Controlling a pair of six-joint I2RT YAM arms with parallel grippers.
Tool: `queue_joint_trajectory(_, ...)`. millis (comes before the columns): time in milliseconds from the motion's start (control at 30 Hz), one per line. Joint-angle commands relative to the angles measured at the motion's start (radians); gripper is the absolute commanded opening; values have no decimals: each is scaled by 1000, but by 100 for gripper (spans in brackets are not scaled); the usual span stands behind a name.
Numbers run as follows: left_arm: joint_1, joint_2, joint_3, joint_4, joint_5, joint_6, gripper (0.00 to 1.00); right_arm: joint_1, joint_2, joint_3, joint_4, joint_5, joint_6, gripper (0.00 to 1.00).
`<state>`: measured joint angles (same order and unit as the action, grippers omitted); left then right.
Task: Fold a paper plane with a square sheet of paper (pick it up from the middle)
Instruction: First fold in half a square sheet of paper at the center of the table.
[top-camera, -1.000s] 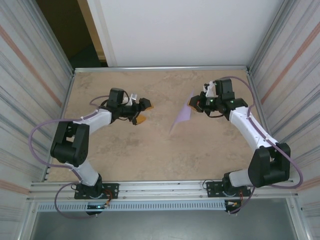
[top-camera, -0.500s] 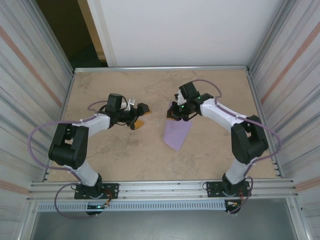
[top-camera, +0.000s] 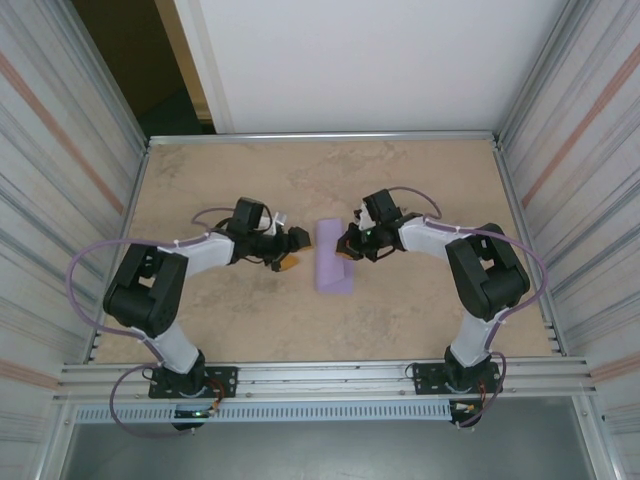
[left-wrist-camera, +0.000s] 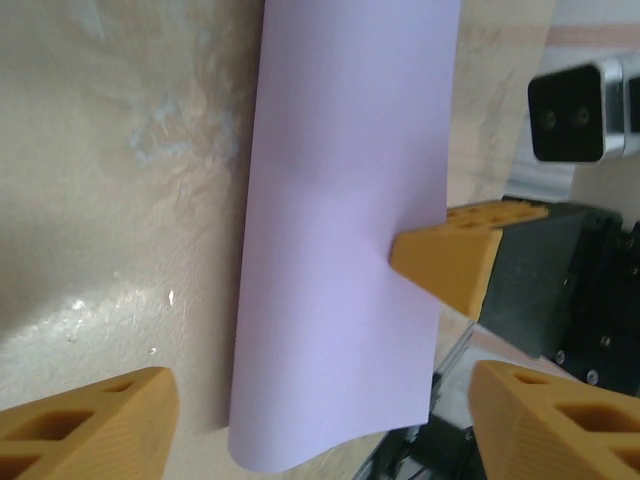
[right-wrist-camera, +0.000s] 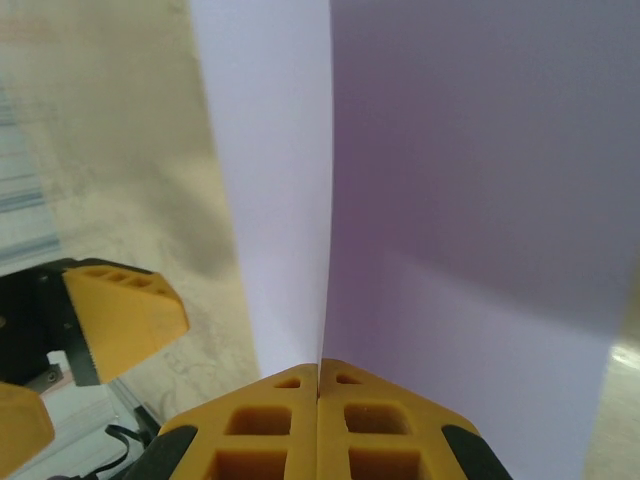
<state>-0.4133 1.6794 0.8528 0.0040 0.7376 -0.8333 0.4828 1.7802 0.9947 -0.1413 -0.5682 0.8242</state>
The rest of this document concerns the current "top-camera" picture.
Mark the black base controller board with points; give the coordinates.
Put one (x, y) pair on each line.
(465, 420)
(192, 425)

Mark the aluminium corner post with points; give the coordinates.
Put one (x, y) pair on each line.
(102, 75)
(540, 75)

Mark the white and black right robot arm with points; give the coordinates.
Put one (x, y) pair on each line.
(490, 280)

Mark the wide aluminium mounting rail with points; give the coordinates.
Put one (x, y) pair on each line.
(325, 380)

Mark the thin aluminium table edge rail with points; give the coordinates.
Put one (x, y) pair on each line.
(325, 137)

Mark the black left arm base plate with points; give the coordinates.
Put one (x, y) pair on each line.
(225, 380)

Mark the grey metal shelf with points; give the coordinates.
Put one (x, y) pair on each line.
(325, 450)

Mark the white door frame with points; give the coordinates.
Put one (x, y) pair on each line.
(205, 65)

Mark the aluminium side table rail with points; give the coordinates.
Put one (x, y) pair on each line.
(131, 205)
(529, 250)

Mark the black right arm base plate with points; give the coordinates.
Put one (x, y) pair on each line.
(425, 380)

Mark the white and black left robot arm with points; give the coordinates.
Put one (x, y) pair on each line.
(145, 295)

